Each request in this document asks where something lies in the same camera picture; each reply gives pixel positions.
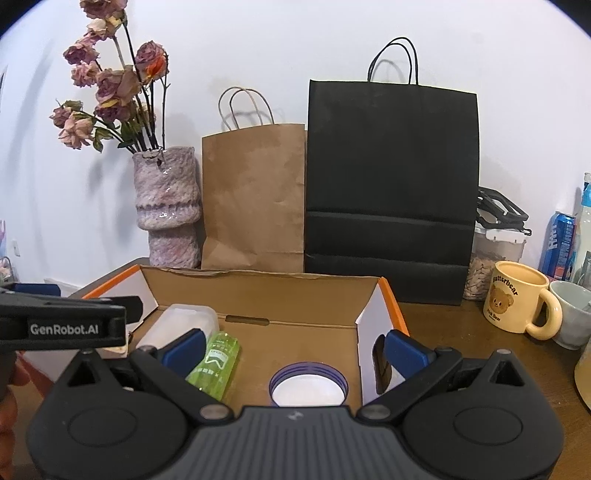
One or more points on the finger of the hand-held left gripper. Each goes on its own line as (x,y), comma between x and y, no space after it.
(37,290)
(69,307)

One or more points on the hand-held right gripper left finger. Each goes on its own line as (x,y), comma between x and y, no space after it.
(187,348)

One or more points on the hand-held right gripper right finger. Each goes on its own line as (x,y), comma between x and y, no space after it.
(406,353)

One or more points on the translucent white plastic container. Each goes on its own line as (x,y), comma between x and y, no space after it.
(184,318)

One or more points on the green transparent bottle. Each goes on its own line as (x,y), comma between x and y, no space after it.
(217,360)

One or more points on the purple rimmed white lid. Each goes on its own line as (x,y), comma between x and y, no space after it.
(307,390)

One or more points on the red and orange cardboard box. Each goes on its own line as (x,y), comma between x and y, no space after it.
(295,341)

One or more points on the person's left hand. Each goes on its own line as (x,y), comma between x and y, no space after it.
(23,371)

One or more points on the yellow bear mug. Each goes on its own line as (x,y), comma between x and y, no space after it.
(508,300)

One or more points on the clear storage jar black lid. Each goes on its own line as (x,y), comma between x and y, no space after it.
(496,249)

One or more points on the pink mottled ceramic vase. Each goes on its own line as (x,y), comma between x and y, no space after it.
(166,189)

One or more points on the brown paper bag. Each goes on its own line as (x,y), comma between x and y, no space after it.
(254,198)

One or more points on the pale grey ceramic cup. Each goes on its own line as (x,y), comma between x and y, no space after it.
(575,318)

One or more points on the black paper bag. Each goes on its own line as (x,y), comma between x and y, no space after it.
(392,175)

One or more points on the blue drink can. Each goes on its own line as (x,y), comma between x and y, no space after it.
(558,244)

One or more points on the clear drinking glass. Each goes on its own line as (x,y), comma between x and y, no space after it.
(586,267)

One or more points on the clear glass bottle blue label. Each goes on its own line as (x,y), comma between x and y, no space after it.
(584,230)

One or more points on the dried pink rose bouquet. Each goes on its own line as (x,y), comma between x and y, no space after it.
(115,83)

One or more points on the white wall outlet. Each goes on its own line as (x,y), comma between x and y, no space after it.
(16,248)

